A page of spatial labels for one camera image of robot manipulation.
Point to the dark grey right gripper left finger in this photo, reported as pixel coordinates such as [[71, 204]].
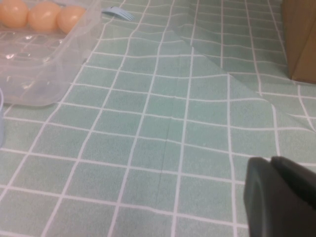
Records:
[[266, 209]]

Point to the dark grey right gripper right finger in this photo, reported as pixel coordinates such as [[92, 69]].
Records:
[[296, 177]]

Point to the brown cardboard box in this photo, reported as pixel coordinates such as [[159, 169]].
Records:
[[301, 37]]

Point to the clear plastic egg box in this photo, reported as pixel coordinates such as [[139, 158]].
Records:
[[37, 81]]

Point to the orange plastic egg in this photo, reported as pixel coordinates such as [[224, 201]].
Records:
[[44, 16], [12, 12], [70, 18]]

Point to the green white checked tablecloth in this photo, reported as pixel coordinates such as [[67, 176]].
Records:
[[158, 123]]

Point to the light blue plastic fork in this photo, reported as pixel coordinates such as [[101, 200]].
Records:
[[116, 11]]

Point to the light blue bowl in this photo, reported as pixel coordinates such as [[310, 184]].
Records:
[[1, 118]]

